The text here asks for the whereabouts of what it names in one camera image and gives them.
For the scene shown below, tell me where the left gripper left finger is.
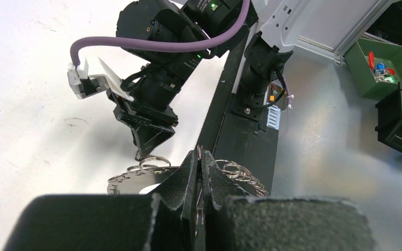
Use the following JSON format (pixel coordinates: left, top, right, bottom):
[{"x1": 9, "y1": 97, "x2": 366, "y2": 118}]
[{"x1": 152, "y1": 150, "x2": 199, "y2": 221}]

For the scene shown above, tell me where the green parts bin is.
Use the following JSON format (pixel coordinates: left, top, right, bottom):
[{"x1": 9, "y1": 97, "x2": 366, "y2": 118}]
[{"x1": 344, "y1": 39, "x2": 402, "y2": 100}]

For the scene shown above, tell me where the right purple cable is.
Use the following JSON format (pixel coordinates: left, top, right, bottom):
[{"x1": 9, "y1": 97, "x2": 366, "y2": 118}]
[{"x1": 70, "y1": 0, "x2": 252, "y2": 67}]

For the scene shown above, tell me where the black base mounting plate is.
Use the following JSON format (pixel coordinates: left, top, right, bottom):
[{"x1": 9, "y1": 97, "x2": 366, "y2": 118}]
[{"x1": 197, "y1": 33, "x2": 282, "y2": 197}]

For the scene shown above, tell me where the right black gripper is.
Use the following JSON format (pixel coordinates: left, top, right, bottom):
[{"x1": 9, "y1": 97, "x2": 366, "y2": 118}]
[{"x1": 106, "y1": 89, "x2": 178, "y2": 161}]

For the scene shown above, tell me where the metal disc with keyrings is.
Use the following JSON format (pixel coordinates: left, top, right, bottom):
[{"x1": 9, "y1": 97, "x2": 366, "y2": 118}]
[{"x1": 106, "y1": 145, "x2": 269, "y2": 243}]

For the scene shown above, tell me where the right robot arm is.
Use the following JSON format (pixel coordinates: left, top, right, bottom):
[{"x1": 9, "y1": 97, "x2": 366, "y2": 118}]
[{"x1": 70, "y1": 1, "x2": 258, "y2": 160}]

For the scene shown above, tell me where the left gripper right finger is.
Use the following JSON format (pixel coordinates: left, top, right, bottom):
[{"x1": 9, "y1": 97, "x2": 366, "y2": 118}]
[{"x1": 200, "y1": 150, "x2": 251, "y2": 215}]

